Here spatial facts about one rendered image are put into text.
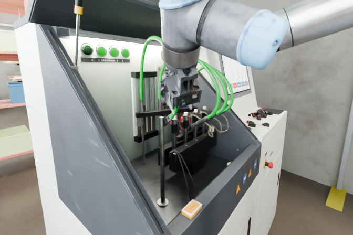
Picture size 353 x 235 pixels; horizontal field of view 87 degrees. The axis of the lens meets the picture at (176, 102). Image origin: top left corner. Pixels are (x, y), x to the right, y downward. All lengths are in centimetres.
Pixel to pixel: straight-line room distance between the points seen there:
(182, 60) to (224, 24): 11
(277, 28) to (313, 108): 234
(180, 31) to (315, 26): 23
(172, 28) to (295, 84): 236
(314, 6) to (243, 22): 17
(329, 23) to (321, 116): 222
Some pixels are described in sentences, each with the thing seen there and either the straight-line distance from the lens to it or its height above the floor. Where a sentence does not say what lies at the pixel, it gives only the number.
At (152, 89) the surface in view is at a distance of 101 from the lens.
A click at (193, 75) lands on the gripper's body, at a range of 37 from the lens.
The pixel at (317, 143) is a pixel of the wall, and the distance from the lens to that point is 268.
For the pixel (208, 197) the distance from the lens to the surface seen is 60.
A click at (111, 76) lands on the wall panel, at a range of 89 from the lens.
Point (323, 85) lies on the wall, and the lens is 255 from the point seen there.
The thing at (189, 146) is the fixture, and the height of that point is 98.
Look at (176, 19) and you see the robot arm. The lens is 30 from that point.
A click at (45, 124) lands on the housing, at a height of 109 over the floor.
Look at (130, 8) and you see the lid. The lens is 83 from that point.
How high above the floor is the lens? 131
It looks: 11 degrees down
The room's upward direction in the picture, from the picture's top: straight up
